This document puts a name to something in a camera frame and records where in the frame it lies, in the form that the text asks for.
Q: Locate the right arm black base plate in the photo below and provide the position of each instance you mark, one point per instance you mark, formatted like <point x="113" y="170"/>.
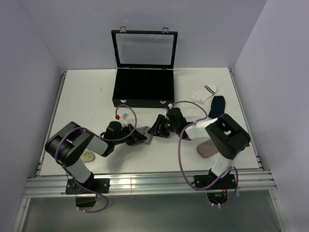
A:
<point x="226" y="182"/>

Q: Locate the grey sock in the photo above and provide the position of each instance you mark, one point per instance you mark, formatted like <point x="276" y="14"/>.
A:
<point x="144" y="131"/>

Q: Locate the navy blue sock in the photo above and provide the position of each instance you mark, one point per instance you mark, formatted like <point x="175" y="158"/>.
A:
<point x="217" y="107"/>

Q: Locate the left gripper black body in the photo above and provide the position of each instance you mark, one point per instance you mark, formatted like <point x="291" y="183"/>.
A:
<point x="124" y="132"/>

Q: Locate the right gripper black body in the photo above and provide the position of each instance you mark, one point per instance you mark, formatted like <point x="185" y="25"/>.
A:
<point x="172" y="127"/>

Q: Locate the mauve sock with red stripes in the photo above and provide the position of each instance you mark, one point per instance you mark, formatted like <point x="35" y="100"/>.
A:
<point x="207" y="149"/>

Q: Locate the aluminium rail frame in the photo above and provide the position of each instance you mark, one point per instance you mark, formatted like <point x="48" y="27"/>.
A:
<point x="148" y="191"/>

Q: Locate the pale yellow sock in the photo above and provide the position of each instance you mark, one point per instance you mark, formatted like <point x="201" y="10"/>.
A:
<point x="87" y="156"/>

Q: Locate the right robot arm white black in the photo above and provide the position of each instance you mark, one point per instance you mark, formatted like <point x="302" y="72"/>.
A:
<point x="226" y="135"/>

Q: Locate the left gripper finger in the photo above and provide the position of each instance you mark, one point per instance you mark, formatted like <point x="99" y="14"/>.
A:
<point x="130" y="128"/>
<point x="136" y="138"/>

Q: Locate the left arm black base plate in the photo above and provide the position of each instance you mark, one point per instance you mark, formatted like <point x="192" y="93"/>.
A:
<point x="97" y="185"/>

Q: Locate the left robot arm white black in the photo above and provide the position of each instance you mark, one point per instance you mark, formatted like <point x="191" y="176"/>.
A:
<point x="68" y="145"/>

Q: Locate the black display case with glass lid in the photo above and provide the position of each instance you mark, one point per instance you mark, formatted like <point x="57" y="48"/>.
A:
<point x="144" y="67"/>

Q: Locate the white sock with dark stripes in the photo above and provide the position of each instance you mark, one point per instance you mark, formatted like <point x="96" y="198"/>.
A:
<point x="203" y="94"/>

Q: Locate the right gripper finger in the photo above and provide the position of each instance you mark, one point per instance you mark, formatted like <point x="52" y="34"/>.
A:
<point x="156" y="130"/>
<point x="161" y="120"/>

